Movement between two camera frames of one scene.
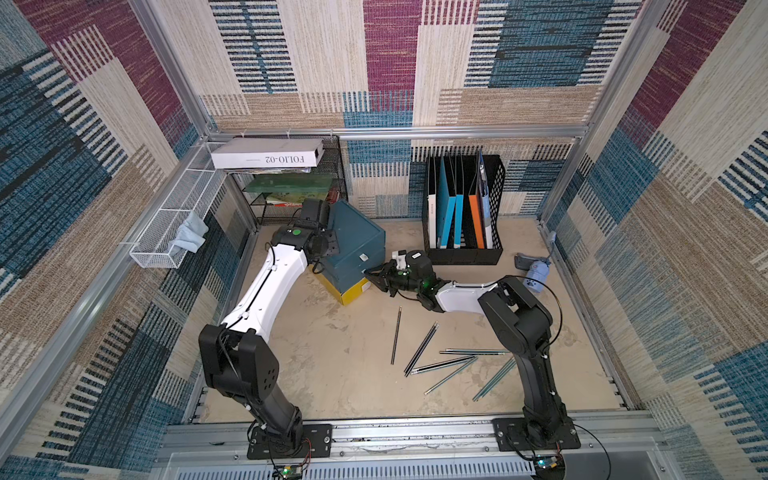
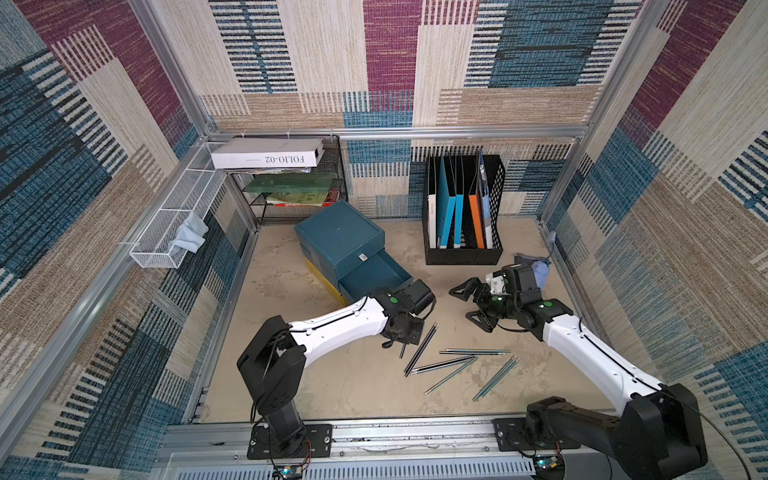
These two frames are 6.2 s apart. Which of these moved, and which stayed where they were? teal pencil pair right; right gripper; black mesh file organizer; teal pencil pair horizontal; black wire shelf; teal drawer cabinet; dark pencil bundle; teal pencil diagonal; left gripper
Moved: left gripper; teal drawer cabinet; right gripper
Stayed: teal pencil pair horizontal; teal pencil diagonal; black mesh file organizer; dark pencil bundle; teal pencil pair right; black wire shelf
